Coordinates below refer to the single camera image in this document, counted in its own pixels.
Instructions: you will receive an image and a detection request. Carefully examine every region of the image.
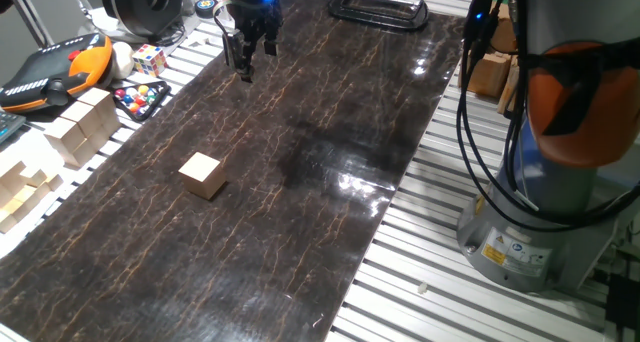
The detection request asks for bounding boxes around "black C clamp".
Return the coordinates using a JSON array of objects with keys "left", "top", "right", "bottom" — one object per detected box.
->
[{"left": 327, "top": 0, "right": 430, "bottom": 32}]

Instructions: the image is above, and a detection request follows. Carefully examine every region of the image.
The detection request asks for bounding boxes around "black computer keyboard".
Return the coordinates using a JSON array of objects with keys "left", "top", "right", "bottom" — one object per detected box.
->
[{"left": 0, "top": 110, "right": 27, "bottom": 146}]

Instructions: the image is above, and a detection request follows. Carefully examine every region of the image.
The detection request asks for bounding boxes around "wide flat wooden block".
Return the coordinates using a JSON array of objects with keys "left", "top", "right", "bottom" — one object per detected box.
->
[{"left": 0, "top": 160, "right": 29, "bottom": 196}]

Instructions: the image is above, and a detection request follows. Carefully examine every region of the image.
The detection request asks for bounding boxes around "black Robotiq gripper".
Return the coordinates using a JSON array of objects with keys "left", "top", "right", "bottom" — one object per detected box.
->
[{"left": 219, "top": 0, "right": 284, "bottom": 84}]

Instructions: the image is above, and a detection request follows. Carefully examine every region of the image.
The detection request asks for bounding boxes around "slanted grey metal leg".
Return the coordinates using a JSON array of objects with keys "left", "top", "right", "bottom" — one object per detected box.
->
[
  {"left": 3, "top": 0, "right": 55, "bottom": 48},
  {"left": 63, "top": 0, "right": 96, "bottom": 21}
]

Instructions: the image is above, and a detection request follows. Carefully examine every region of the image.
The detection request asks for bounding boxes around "black tray of coloured balls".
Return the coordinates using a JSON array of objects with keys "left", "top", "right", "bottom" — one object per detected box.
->
[{"left": 112, "top": 80, "right": 172, "bottom": 122}]

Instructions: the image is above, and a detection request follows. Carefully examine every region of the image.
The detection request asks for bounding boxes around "Rubik's cube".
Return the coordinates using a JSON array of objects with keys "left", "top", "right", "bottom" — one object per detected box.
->
[{"left": 132, "top": 43, "right": 169, "bottom": 78}]

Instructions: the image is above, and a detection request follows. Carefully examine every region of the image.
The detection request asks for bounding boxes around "black box beside robot base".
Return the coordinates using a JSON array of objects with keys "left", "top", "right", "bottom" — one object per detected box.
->
[{"left": 604, "top": 274, "right": 640, "bottom": 333}]

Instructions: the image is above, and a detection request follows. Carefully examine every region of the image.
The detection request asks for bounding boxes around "thin multicolour gripper cable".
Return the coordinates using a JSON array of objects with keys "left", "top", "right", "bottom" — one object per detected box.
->
[{"left": 213, "top": 0, "right": 236, "bottom": 31}]

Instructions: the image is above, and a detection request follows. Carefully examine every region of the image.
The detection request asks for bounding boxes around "black orange teach pendant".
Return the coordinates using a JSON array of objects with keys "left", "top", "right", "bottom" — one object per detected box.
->
[{"left": 0, "top": 32, "right": 114, "bottom": 114}]

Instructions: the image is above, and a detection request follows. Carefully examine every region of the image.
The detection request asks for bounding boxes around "white round object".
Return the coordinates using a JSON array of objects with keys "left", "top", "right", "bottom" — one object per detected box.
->
[{"left": 110, "top": 41, "right": 135, "bottom": 81}]

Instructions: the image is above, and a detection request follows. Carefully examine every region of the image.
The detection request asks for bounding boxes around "long wooden block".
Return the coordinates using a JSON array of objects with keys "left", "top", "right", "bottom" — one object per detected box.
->
[{"left": 10, "top": 184, "right": 52, "bottom": 222}]

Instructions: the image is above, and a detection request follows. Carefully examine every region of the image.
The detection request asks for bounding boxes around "small wooden cube block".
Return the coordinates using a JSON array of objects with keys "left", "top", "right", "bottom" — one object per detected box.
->
[{"left": 178, "top": 151, "right": 227, "bottom": 201}]

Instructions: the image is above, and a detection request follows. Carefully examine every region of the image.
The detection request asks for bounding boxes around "large wooden cube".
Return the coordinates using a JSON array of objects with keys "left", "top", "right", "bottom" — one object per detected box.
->
[
  {"left": 59, "top": 100, "right": 109, "bottom": 151},
  {"left": 43, "top": 116, "right": 97, "bottom": 169},
  {"left": 77, "top": 87, "right": 122, "bottom": 133}
]

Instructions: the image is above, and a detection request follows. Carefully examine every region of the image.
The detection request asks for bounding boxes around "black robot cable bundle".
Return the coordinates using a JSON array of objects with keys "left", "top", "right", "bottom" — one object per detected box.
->
[{"left": 456, "top": 0, "right": 640, "bottom": 233}]

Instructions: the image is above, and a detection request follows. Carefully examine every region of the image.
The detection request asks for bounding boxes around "dark wooden work mat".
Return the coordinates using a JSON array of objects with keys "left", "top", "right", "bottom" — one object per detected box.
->
[{"left": 0, "top": 0, "right": 466, "bottom": 342}]

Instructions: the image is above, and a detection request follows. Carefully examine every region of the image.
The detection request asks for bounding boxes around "black filament spool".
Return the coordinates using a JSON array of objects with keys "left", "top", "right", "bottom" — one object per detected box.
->
[{"left": 99, "top": 0, "right": 184, "bottom": 37}]

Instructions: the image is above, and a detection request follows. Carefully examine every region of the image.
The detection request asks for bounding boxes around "medium wooden block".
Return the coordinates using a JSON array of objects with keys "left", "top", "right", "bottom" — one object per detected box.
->
[{"left": 0, "top": 207, "right": 19, "bottom": 234}]

